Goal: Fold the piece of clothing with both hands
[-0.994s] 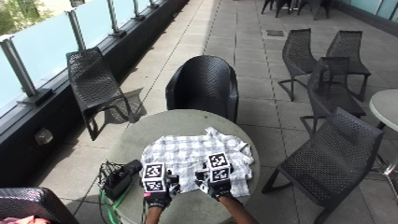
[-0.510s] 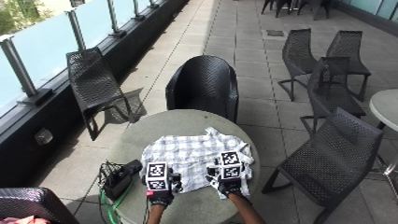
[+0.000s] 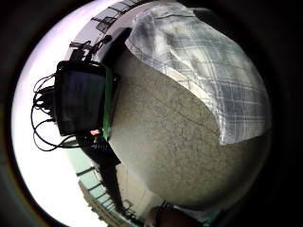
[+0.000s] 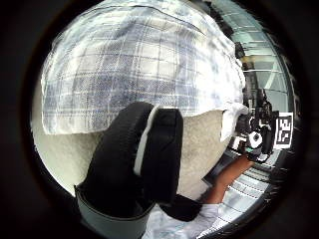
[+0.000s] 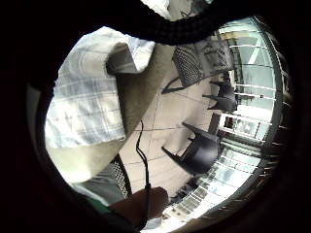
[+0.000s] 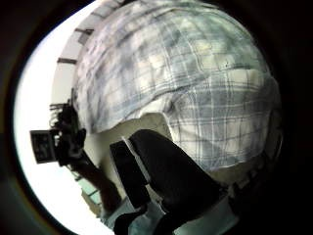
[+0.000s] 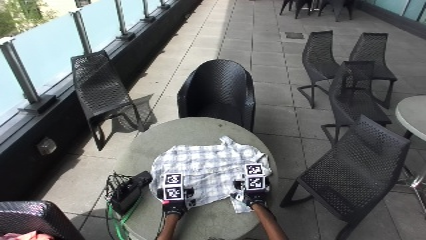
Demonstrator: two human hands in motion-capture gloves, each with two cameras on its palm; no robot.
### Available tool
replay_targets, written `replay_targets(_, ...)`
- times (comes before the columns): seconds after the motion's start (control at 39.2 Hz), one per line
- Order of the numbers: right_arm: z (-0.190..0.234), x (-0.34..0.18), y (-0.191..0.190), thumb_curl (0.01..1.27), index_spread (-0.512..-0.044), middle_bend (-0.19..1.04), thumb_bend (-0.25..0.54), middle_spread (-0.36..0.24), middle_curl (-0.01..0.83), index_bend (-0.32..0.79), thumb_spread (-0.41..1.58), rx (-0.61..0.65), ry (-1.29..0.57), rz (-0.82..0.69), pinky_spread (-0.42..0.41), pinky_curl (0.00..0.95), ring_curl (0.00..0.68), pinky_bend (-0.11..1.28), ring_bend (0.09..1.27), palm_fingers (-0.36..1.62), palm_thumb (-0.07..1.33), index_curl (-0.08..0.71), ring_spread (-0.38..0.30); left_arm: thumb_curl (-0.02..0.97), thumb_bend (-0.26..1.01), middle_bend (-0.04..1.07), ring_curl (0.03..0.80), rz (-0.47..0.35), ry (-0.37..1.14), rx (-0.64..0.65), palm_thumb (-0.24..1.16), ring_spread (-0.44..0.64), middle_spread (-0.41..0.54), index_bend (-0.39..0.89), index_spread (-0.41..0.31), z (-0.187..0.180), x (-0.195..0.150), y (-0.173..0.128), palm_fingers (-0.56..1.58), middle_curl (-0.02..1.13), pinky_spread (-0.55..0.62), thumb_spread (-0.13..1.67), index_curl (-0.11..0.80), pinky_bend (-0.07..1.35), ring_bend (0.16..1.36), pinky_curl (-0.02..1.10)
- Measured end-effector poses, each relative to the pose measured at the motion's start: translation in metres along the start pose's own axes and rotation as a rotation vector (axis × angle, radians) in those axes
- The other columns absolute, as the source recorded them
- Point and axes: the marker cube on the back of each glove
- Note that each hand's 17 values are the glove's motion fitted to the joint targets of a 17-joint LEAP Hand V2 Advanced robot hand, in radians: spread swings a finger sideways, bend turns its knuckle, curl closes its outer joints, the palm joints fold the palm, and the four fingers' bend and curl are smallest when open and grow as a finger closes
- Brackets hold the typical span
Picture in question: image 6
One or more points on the plaid blue white cloth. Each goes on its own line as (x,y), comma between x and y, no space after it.
(182,75)

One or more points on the white marker cube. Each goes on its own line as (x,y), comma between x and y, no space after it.
(44,147)

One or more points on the the person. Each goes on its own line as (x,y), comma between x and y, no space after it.
(208,218)

